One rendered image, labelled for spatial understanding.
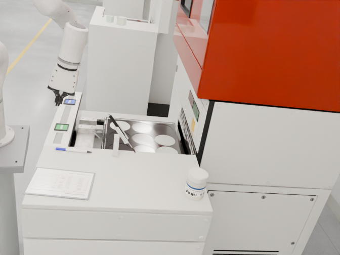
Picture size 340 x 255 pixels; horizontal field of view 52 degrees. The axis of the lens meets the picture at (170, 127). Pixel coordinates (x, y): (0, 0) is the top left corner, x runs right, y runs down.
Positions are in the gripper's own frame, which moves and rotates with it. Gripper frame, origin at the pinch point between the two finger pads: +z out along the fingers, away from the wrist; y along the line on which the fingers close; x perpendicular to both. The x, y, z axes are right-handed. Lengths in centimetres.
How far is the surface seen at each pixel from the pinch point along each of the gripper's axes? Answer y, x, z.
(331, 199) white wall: -223, -74, 59
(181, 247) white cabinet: -55, 45, 21
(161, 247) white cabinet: -48, 45, 23
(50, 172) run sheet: -4.9, 28.6, 13.9
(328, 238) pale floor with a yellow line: -205, -38, 70
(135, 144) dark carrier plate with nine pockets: -37.2, -5.3, 14.0
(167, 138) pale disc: -53, -13, 11
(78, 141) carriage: -12.1, -7.6, 21.5
